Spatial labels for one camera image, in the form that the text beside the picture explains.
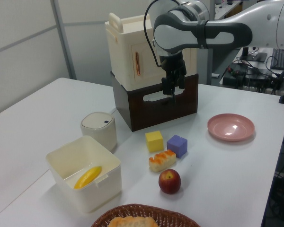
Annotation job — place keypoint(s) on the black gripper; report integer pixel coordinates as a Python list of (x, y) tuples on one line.
[(171, 62)]

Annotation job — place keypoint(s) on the white grey Franka robot arm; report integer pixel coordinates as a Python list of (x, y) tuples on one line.
[(175, 35)]

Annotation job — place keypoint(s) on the toy bread with orange topping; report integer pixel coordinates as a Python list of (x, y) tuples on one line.
[(162, 162)]

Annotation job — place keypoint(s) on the brown wicker basket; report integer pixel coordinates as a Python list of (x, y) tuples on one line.
[(170, 216)]

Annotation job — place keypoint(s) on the pale toy bread loaf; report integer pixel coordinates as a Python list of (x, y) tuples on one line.
[(132, 222)]

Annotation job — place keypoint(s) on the small silver object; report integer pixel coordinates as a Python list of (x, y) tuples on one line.
[(215, 75)]

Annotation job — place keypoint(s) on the dark brown wooden crate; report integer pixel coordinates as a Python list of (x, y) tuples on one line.
[(142, 113)]

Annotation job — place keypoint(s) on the cream plastic crate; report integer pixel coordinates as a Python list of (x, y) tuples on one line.
[(123, 52)]

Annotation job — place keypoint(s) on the purple foam cube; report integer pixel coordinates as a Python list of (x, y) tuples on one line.
[(176, 144)]

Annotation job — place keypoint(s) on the yellow foam cube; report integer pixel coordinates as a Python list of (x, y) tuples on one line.
[(154, 143)]

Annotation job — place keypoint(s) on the pink plastic plate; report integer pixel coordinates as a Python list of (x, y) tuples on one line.
[(230, 127)]

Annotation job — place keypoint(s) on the black monitor stand base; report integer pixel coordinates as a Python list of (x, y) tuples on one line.
[(254, 56)]

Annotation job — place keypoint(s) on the small white lidded bin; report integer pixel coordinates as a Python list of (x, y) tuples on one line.
[(101, 134)]

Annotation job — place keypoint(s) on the wooden background desk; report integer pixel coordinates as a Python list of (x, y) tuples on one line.
[(227, 9)]

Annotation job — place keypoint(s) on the red toy apple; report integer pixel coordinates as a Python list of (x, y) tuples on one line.
[(169, 183)]

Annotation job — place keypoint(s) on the black computer keyboard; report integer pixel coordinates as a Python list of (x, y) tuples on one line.
[(281, 59)]

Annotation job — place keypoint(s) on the yellow toy banana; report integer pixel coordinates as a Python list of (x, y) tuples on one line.
[(87, 177)]

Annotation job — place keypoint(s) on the white open plastic box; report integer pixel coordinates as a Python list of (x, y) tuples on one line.
[(104, 194)]

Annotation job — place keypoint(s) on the grey partition frame post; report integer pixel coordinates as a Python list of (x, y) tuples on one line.
[(66, 47)]

